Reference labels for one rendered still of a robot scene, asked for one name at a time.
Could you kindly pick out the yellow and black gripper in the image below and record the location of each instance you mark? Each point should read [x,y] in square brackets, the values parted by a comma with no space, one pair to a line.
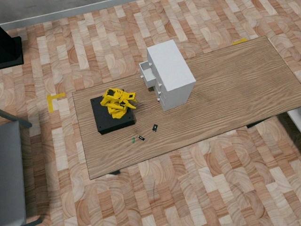
[125,97]

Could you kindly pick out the white chest of drawers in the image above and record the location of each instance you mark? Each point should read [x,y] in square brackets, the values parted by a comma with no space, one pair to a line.
[174,73]

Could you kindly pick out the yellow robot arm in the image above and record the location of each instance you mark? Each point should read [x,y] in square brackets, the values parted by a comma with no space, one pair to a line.
[117,110]

